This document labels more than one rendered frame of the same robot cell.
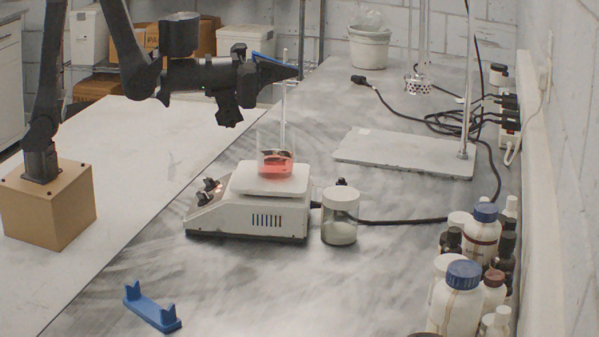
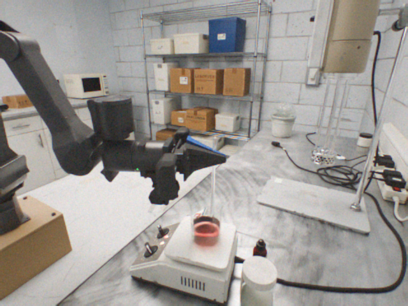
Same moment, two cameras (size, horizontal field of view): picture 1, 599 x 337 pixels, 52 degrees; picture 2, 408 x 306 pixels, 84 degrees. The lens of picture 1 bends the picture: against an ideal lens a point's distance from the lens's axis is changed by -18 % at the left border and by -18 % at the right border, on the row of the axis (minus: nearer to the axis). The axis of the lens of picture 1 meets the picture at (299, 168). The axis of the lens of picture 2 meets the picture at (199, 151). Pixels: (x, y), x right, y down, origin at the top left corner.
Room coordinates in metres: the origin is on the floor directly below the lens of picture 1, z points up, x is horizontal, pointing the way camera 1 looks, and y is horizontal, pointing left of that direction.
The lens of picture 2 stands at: (0.73, -0.04, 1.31)
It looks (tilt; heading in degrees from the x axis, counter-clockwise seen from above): 21 degrees down; 14
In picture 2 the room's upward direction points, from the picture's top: straight up
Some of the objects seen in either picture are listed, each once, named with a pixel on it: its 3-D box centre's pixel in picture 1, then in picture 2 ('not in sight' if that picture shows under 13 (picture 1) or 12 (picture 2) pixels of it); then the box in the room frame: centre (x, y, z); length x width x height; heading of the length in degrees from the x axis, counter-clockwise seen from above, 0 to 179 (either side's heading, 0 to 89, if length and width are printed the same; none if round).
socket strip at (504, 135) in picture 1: (509, 116); (385, 172); (1.67, -0.54, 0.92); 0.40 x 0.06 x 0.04; 164
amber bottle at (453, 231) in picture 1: (450, 255); not in sight; (0.90, -0.23, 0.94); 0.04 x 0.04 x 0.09
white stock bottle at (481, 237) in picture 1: (481, 241); not in sight; (0.92, -0.28, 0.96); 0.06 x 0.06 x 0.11
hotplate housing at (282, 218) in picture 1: (255, 201); (190, 253); (1.08, 0.07, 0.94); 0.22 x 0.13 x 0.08; 86
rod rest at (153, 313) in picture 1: (150, 304); not in sight; (0.78, 0.20, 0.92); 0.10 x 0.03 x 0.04; 50
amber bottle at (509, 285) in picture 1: (504, 292); not in sight; (0.80, -0.30, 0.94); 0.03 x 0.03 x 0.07
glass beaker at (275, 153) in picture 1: (275, 152); (206, 221); (1.08, 0.04, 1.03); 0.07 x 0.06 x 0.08; 172
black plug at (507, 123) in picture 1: (507, 122); (391, 181); (1.53, -0.49, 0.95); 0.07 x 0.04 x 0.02; 74
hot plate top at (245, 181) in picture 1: (271, 178); (202, 239); (1.08, 0.04, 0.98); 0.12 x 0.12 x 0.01; 86
